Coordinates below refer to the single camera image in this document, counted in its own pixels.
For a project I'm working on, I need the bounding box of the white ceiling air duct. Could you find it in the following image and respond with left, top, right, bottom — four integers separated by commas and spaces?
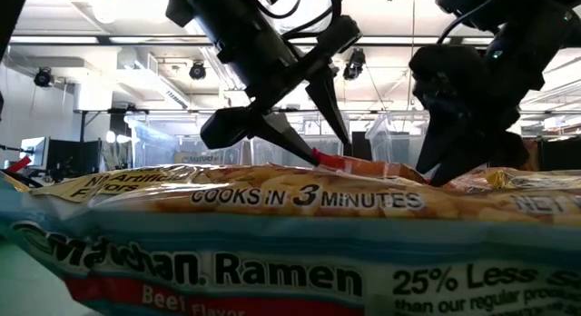
72, 47, 192, 112

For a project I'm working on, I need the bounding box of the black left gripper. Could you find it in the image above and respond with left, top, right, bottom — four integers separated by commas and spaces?
200, 15, 363, 167

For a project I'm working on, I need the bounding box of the black cabinet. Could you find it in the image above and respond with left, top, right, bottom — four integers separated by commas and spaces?
351, 131, 374, 163

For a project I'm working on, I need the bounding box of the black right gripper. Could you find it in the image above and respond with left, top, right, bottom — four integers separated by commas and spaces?
410, 29, 546, 188

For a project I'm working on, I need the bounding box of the blue-edged ramen noodle pack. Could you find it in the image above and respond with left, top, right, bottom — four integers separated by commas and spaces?
0, 163, 581, 316
174, 151, 224, 166

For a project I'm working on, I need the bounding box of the black ceiling spotlight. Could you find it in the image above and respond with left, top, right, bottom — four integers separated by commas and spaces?
189, 61, 208, 81
342, 47, 367, 81
34, 66, 54, 88

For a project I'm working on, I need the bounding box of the red ramen noodle pack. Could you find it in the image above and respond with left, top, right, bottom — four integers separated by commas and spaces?
311, 147, 428, 184

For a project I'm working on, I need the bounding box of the white lit monitor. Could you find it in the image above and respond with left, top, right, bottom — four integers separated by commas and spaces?
18, 136, 50, 170

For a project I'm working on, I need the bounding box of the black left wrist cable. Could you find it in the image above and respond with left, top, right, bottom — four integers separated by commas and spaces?
251, 0, 346, 41

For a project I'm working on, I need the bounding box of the red handle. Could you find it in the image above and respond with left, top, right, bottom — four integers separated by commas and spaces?
6, 155, 34, 174

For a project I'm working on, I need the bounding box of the black monitor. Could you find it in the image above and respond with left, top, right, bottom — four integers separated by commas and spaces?
537, 136, 581, 172
47, 138, 103, 179

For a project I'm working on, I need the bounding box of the yellow ramen noodle pack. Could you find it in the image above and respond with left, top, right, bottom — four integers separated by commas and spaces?
442, 166, 581, 193

